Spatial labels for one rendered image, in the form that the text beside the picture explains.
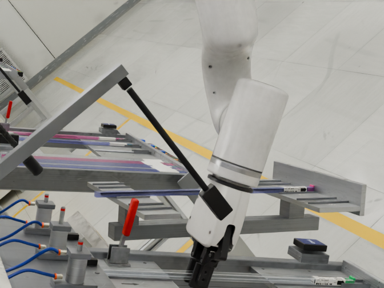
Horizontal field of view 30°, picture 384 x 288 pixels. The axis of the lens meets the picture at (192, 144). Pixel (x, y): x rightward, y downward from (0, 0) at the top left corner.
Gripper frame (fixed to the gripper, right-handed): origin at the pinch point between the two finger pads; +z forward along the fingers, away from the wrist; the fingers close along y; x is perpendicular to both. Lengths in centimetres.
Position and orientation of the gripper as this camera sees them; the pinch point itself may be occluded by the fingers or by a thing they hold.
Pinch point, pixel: (198, 274)
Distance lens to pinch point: 115.2
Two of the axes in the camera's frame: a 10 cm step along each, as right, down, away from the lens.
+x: 8.7, 2.8, 4.0
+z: -3.2, 9.4, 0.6
